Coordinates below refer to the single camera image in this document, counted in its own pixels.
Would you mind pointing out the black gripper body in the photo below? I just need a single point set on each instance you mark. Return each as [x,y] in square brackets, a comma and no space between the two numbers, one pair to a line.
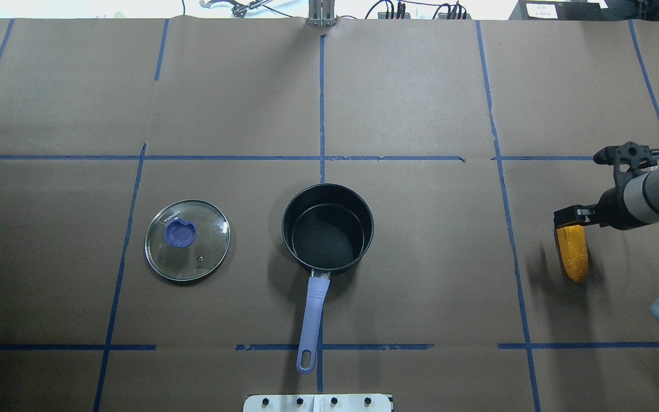
[611,207]

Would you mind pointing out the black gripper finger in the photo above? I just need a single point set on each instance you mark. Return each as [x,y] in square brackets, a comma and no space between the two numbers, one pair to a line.
[567,217]

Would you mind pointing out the yellow corn cob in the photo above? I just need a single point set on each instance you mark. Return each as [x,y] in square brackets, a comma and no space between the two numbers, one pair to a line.
[573,252]

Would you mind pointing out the glass lid with blue knob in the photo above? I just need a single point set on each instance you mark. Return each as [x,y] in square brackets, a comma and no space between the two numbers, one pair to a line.
[187,241]

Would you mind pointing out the black box with white label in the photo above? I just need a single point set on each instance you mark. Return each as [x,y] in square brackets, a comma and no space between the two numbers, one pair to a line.
[557,11]

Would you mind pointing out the black clamp tool at back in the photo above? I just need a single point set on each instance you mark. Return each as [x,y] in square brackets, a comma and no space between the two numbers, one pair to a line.
[238,9]

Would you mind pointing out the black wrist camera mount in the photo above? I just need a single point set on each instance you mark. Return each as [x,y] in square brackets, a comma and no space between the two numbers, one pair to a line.
[629,160]

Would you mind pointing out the black saucepan with purple handle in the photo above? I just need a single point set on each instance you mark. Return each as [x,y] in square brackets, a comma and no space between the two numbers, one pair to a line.
[327,228]

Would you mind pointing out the grey metal post clamp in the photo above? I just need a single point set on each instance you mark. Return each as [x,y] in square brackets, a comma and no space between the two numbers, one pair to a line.
[321,13]

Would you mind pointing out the white bracket plate with bolts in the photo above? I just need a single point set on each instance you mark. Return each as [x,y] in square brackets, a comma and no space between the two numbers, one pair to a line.
[320,402]

